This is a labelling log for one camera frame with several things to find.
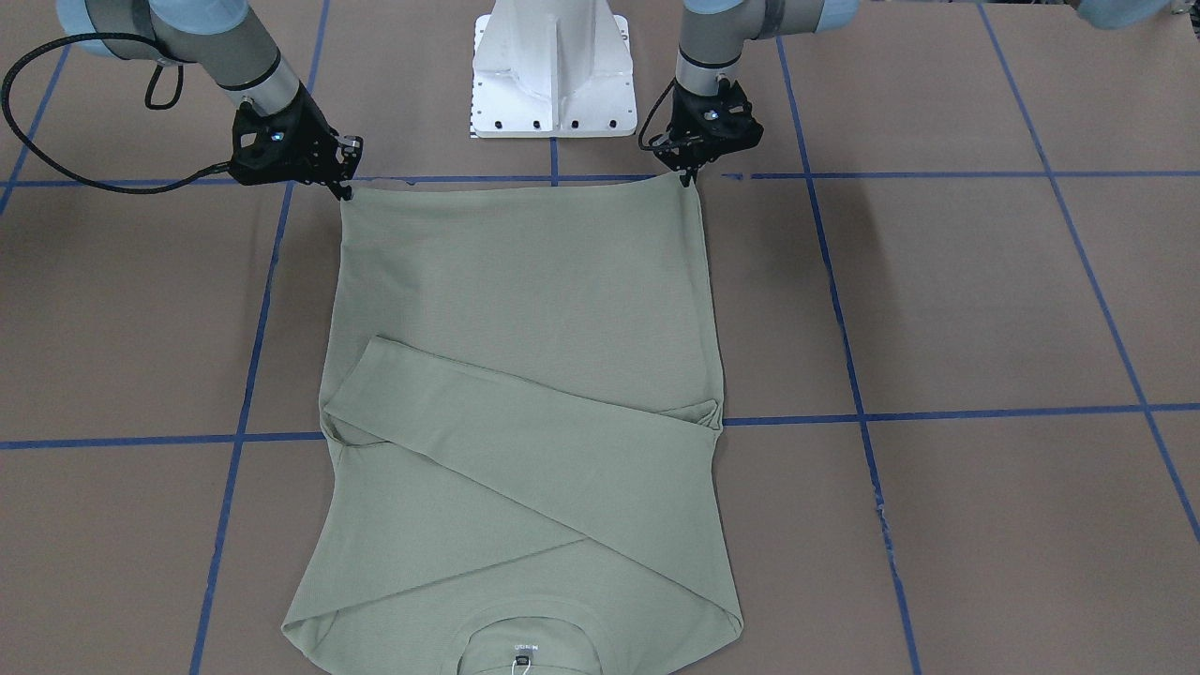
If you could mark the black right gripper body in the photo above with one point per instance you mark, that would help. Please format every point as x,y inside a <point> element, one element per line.
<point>307,132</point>

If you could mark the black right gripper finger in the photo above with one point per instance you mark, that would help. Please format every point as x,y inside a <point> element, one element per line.
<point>341,190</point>

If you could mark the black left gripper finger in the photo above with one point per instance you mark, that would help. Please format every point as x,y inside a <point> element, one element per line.
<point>690,176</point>

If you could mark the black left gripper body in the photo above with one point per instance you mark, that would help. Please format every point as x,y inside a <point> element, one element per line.
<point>691,160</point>

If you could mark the olive green long-sleeve shirt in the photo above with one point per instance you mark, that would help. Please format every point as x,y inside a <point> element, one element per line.
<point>521,399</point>

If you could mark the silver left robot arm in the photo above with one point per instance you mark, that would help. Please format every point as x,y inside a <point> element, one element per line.
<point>931,89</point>

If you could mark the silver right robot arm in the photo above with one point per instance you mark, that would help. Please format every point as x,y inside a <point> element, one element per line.
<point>226,38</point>

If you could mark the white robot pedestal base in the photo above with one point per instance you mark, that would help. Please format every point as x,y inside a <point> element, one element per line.
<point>552,69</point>

